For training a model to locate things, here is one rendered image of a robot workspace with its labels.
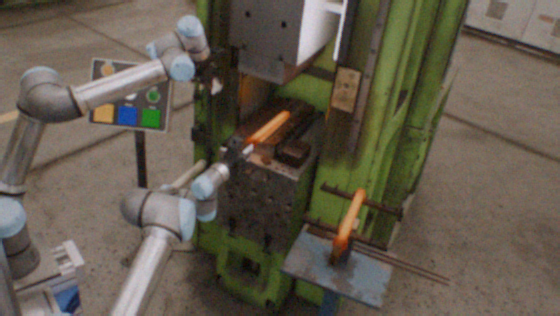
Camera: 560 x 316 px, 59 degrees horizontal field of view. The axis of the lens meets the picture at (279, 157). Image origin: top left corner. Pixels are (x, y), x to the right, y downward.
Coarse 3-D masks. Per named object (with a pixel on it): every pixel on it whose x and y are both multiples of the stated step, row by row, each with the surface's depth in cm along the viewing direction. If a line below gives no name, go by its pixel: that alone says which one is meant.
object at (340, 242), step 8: (360, 192) 191; (360, 200) 187; (352, 208) 182; (352, 216) 179; (344, 224) 175; (352, 224) 177; (344, 232) 171; (336, 240) 166; (344, 240) 167; (336, 248) 163; (344, 248) 168; (336, 256) 160
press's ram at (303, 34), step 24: (240, 0) 184; (264, 0) 179; (288, 0) 175; (312, 0) 177; (336, 0) 200; (240, 24) 188; (264, 24) 184; (288, 24) 179; (312, 24) 185; (336, 24) 210; (264, 48) 189; (288, 48) 184; (312, 48) 194
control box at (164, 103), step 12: (96, 60) 210; (108, 60) 210; (96, 72) 210; (168, 84) 211; (144, 96) 212; (168, 96) 212; (144, 108) 212; (156, 108) 212; (168, 108) 213; (168, 120) 214; (168, 132) 217
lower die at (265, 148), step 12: (276, 108) 235; (300, 108) 237; (312, 108) 238; (252, 120) 225; (264, 120) 225; (288, 120) 226; (300, 120) 228; (240, 132) 216; (252, 132) 215; (276, 132) 217; (288, 132) 218; (264, 144) 211; (276, 144) 210; (264, 156) 214
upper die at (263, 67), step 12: (240, 48) 194; (324, 48) 223; (240, 60) 196; (252, 60) 194; (264, 60) 191; (276, 60) 189; (312, 60) 214; (252, 72) 196; (264, 72) 194; (276, 72) 191; (288, 72) 194
